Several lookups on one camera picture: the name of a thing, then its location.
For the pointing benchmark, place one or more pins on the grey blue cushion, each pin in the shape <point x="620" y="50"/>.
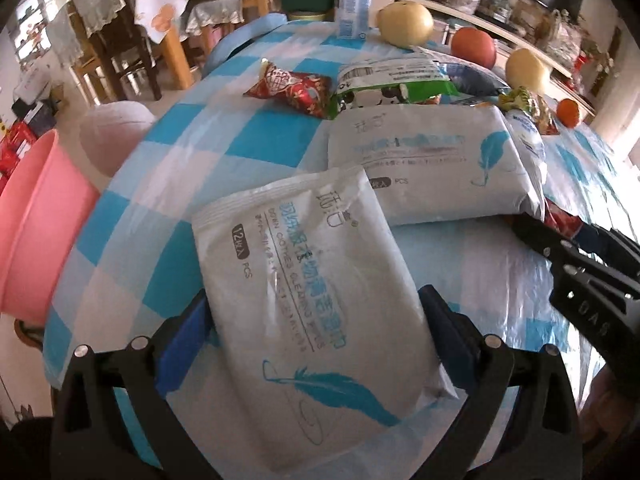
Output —
<point x="240" y="40"/>

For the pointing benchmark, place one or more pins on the red apple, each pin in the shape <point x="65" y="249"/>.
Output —
<point x="472" y="47"/>

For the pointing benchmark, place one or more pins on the white blue plastic packet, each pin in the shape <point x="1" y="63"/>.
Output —
<point x="530" y="150"/>

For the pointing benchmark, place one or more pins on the dark wooden chair lace cover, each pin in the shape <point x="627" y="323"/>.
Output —
<point x="125" y="60"/>

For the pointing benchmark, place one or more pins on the green white snack packet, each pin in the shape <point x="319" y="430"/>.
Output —
<point x="390" y="80"/>

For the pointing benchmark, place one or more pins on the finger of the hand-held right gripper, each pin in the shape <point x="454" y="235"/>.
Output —
<point x="545" y="240"/>

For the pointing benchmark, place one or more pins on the white floral tablecloth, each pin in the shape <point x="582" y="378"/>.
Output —
<point x="160" y="10"/>

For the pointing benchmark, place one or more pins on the colourful candy wrapper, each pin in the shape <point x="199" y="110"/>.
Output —
<point x="530" y="105"/>

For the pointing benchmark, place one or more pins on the orange tangerine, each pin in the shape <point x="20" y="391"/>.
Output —
<point x="568" y="112"/>

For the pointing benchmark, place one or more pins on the red gift box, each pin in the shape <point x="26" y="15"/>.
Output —
<point x="12" y="147"/>

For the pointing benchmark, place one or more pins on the small yellow pear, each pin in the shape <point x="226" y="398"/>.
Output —
<point x="527" y="72"/>

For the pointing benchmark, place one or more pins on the light wooden chair lace cover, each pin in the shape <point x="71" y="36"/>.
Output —
<point x="87" y="80"/>

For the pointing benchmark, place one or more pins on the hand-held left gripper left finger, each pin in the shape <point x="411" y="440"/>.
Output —
<point x="182" y="345"/>

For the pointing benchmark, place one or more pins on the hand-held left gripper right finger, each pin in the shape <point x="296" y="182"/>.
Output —
<point x="452" y="340"/>

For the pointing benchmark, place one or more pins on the pale lace tablecloth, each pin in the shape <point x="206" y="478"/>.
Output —
<point x="215" y="12"/>

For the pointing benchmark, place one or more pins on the red patterned snack wrapper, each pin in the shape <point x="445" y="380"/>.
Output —
<point x="295" y="89"/>

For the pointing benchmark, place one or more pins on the pink plastic basin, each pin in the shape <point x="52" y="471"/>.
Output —
<point x="35" y="230"/>

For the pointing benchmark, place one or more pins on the wooden dining table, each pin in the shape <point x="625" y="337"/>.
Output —
<point x="176" y="52"/>

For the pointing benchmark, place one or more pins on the large yellow pear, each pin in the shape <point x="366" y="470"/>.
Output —
<point x="405" y="25"/>

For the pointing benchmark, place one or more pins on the blue white checked tablecloth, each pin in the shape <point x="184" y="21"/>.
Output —
<point x="240" y="135"/>

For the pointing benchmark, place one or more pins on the person's right hand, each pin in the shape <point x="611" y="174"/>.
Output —
<point x="615" y="410"/>

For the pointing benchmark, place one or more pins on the dark blue packet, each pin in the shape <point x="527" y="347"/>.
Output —
<point x="475" y="80"/>

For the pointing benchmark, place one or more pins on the light green bin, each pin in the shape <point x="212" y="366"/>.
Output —
<point x="306" y="16"/>

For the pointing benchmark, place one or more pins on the white wet wipes packet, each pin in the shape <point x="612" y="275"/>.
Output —
<point x="430" y="160"/>
<point x="310" y="280"/>

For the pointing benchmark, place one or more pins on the stool with white cover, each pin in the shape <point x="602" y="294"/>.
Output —
<point x="117" y="135"/>

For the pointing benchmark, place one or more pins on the white plastic bottle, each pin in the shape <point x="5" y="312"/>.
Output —
<point x="352" y="0"/>

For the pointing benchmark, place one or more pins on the red foil wrapper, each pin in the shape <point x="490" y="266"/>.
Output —
<point x="560" y="217"/>

